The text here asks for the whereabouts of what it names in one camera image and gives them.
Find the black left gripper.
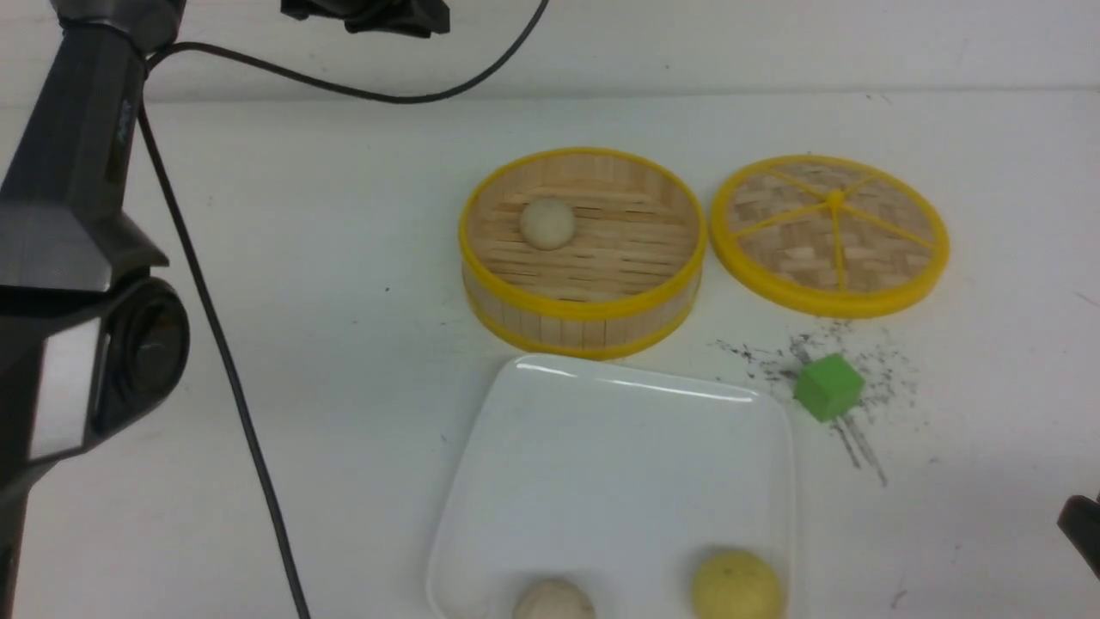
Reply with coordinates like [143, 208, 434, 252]
[281, 1, 450, 38]

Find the woven bamboo steamer lid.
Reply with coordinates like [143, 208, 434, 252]
[710, 154, 950, 320]

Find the white square plate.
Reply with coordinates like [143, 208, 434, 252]
[425, 355, 800, 618]

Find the green cube block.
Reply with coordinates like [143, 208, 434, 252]
[793, 353, 865, 424]

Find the black camera cable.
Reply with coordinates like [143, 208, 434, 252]
[138, 0, 551, 619]

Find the bamboo steamer basket yellow rim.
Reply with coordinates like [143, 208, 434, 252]
[457, 148, 707, 360]

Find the white steamed bun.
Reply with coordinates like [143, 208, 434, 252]
[519, 199, 578, 251]

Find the beige steamed bun on plate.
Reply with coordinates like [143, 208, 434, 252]
[512, 579, 596, 619]

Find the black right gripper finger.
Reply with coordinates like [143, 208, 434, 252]
[1057, 496, 1100, 579]

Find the yellow steamed bun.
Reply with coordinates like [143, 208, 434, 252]
[691, 551, 787, 618]

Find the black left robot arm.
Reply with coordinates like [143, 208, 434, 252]
[1, 1, 488, 618]

